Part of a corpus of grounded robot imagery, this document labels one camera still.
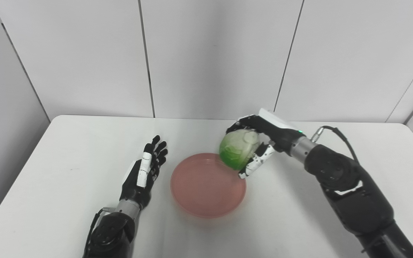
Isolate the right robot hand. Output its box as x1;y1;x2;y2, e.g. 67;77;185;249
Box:
226;108;307;179

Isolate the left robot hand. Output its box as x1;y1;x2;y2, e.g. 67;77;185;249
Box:
119;135;168;210

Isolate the green white cabbage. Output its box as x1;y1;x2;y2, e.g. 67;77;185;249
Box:
219;129;261;171

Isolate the pink round plate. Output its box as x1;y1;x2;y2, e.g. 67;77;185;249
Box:
170;153;247;219

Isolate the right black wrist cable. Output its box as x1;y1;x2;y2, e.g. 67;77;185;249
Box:
310;125;359;162

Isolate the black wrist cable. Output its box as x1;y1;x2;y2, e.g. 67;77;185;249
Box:
83;207;116;251
310;125;359;162

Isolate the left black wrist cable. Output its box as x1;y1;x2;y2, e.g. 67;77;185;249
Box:
83;207;116;251

